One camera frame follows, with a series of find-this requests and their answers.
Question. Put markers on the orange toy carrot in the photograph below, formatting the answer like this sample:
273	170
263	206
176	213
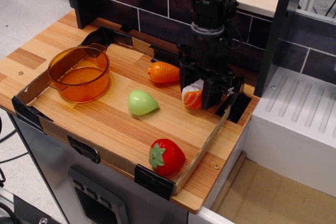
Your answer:
162	72

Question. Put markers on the orange transparent plastic pot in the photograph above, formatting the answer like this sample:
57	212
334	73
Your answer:
80	74

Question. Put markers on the red toy strawberry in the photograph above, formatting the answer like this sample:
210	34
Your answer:
165	157

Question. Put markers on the cardboard fence with black tape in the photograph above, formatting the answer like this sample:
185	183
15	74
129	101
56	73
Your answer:
105	131

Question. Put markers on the grey toy oven front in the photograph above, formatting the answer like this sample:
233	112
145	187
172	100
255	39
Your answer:
98	204

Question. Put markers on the white toy sink drainboard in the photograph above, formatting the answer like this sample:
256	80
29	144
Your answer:
292	130

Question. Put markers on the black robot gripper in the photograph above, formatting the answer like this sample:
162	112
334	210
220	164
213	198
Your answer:
206	59

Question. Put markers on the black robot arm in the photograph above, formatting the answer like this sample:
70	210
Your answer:
211	17

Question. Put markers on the salmon sushi toy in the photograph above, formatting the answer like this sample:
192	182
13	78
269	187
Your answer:
192	95

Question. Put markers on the green toy pear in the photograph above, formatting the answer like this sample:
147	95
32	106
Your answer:
140	102

